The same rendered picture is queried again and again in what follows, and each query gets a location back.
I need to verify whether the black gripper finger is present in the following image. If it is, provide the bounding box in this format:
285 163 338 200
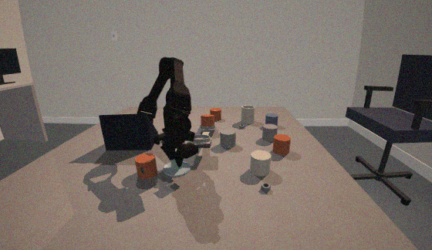
161 146 176 161
172 151 184 167

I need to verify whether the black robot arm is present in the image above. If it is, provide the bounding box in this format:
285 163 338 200
137 57 195 144

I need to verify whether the blue cylinder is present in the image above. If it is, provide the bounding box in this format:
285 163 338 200
265 113 278 126

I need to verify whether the orange cylinder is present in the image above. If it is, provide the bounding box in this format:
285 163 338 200
201 115 214 127
135 153 157 180
272 134 291 155
210 108 221 121

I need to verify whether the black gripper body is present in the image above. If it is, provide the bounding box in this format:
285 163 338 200
154 127 198 158

